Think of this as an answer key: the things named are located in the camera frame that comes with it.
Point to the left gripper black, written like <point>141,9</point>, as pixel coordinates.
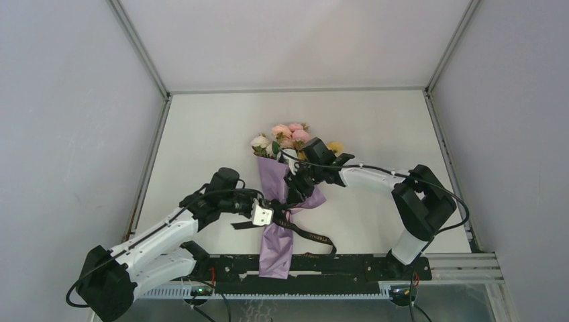
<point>251,196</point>

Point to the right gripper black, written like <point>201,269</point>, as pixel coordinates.
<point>296,188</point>

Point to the yellow fake flower stem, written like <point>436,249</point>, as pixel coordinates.
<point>336,147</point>

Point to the pink fake flower stem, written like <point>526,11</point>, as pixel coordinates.
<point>291,136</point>

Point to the white fake flower stem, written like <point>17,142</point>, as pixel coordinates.
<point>262,146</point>

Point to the pink wrapping paper sheet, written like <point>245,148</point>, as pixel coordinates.
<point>276,249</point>

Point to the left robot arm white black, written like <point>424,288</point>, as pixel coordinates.
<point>112,279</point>

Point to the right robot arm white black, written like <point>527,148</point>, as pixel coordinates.
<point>424,205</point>

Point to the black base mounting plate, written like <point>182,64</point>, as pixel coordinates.
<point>348,272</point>

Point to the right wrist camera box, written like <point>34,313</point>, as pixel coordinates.
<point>290,157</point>

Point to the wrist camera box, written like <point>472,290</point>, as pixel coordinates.
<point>261,214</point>
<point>290,157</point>

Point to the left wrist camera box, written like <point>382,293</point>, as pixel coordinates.
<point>261,214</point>

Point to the white cable duct strip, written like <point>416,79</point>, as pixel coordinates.
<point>187,291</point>

